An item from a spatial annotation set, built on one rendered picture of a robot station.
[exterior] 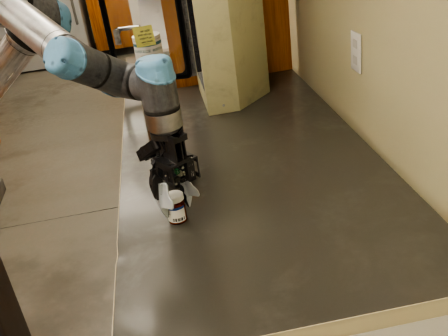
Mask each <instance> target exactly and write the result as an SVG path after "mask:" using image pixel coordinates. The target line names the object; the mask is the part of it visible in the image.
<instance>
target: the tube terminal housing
mask: <svg viewBox="0 0 448 336"><path fill-rule="evenodd" d="M192 4H193V13H194V18H195V27H196V30H197V38H198V43H199V55H200V60H201V69H202V74H203V83H204V88H205V91H204V89H203V86H202V84H201V82H200V79H199V76H198V74H197V80H198V85H199V90H200V92H201V96H202V98H203V101H204V104H205V106H206V109H207V112H208V114H209V116H212V115H218V114H223V113H230V112H235V111H240V110H242V109H244V108H245V107H247V106H248V105H250V104H252V103H253V102H255V101H256V100H258V99H260V98H261V97H262V96H264V95H266V94H268V93H269V92H270V86H269V71H268V62H267V47H266V38H265V23H264V14H263V0H192Z"/></svg>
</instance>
